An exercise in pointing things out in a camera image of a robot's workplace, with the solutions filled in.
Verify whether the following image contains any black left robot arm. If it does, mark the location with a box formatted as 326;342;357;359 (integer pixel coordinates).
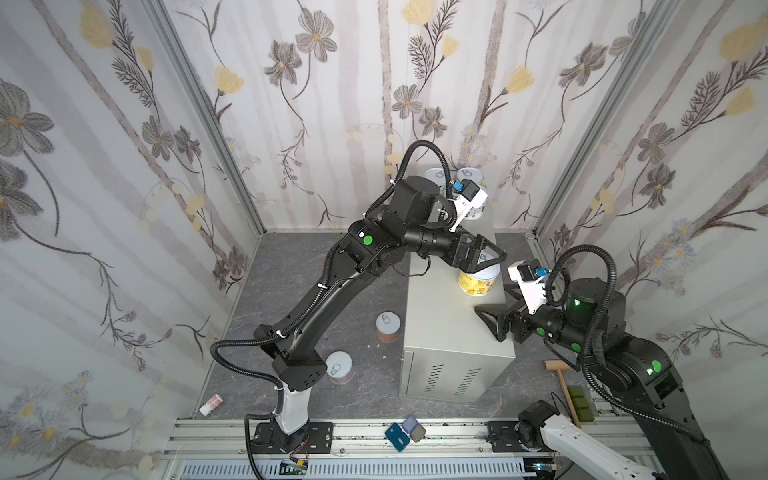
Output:
254;176;506;438

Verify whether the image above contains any green block stack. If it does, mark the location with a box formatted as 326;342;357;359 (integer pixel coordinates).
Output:
567;385;595;423

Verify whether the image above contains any pink labelled can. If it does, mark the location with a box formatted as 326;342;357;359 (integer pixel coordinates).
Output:
326;351;354;385

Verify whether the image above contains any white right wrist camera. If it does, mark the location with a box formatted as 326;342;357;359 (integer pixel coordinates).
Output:
507;259;549;315

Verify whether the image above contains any brown labelled can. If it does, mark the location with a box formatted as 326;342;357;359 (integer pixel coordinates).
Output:
375;311;402;343

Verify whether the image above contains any grey metal cabinet counter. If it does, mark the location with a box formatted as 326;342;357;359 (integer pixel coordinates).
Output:
400;254;516;403

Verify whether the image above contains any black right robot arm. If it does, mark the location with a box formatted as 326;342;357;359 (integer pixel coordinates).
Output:
475;278;727;479

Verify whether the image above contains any light blue labelled can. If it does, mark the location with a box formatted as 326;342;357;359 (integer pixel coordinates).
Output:
424;168;446;191

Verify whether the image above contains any small wooden mallet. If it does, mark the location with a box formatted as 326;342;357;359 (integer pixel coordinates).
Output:
544;360;581;428

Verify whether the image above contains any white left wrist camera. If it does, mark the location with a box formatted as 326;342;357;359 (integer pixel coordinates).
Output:
449;179;486;232

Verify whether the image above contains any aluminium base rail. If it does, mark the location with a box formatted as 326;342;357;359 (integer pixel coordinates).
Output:
149;418;591;479

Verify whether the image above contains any small blue grey device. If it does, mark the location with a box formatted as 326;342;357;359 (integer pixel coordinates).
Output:
384;415;427;452

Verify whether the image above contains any yellow can with silver lid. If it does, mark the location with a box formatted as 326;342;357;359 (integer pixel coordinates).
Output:
458;265;501;297

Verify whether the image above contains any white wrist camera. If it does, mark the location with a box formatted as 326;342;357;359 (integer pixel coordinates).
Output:
507;259;549;315
449;179;486;232

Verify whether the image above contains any black corrugated right cable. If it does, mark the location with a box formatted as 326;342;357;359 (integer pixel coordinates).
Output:
542;243;703;442

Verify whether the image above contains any small white pink tube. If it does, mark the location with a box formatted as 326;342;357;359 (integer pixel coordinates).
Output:
198;393;224;417

